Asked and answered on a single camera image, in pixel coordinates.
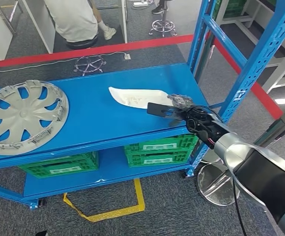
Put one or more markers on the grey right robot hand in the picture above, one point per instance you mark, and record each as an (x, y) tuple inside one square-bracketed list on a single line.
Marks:
[(182, 101)]

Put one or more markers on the white curved car body part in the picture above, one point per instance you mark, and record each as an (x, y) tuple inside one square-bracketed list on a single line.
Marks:
[(137, 97)]

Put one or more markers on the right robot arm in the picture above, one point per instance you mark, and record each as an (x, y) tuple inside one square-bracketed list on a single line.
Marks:
[(255, 169)]

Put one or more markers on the blue metal shelf rack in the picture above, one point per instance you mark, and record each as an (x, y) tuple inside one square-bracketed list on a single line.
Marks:
[(96, 107)]

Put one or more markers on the green plastic crate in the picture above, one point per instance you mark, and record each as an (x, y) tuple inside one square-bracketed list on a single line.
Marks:
[(162, 151), (231, 8), (59, 166)]

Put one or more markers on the black round stool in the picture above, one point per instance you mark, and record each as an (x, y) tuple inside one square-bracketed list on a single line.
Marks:
[(162, 25), (82, 43)]

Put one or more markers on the metal floor socket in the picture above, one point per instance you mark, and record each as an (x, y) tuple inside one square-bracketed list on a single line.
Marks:
[(127, 56)]

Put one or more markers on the person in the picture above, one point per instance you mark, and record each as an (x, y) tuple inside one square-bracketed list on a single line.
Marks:
[(158, 9), (71, 19)]

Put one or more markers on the chrome barrier stanchion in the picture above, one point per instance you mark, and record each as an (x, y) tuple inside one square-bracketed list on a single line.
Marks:
[(218, 185)]

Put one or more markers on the white power strip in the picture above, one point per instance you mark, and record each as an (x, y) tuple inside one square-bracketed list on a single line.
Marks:
[(140, 4)]

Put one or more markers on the red barrier belt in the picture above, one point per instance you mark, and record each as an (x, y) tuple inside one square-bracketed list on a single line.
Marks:
[(83, 51)]

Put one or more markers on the grey wheel hubcap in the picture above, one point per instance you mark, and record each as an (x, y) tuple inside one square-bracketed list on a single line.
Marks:
[(22, 117)]

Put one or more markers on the white metal table frame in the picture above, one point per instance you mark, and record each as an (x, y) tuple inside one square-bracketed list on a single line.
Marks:
[(283, 66)]

